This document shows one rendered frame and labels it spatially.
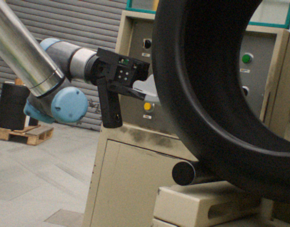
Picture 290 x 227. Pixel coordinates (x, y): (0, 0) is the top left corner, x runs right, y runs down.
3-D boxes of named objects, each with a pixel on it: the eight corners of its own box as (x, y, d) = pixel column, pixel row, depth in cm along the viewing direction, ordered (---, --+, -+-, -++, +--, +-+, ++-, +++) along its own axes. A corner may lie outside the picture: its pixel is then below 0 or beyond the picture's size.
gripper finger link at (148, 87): (171, 80, 118) (135, 68, 123) (162, 108, 119) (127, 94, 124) (178, 82, 121) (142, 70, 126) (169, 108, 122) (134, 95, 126)
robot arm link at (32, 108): (30, 117, 128) (50, 71, 128) (16, 110, 137) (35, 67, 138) (62, 130, 131) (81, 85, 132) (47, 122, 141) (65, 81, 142)
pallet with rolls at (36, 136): (-6, 126, 839) (3, 74, 835) (52, 137, 839) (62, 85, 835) (-34, 134, 719) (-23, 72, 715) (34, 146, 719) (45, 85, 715)
